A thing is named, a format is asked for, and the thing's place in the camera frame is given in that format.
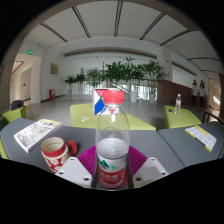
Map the red blue white cube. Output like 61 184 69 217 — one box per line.
92 87 111 116

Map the group of potted plants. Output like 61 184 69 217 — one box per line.
64 55 167 104

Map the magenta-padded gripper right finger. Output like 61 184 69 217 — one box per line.
127 145 169 190

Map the black chair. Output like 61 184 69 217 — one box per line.
10 99 25 111

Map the wooden bench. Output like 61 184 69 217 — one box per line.
201 107 224 126

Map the small lime green table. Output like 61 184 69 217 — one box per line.
163 105 203 130

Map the lime green armchair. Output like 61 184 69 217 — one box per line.
0 105 27 124

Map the person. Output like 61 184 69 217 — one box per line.
190 79 200 108
198 79 207 111

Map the colourful printed magazine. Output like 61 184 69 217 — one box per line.
13 118 63 154

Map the yellow and white leaflet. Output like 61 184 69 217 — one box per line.
184 125 218 153

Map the red and white mug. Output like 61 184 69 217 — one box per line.
40 136 72 174

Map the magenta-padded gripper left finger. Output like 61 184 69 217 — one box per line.
55 145 98 190

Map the small clear water bottle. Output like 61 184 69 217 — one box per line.
174 93 183 116

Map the framed wall picture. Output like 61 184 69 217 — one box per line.
49 62 60 76

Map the red-capped clear water bottle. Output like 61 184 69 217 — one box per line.
94 89 131 191

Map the large lime green table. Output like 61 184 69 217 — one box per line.
69 102 157 132

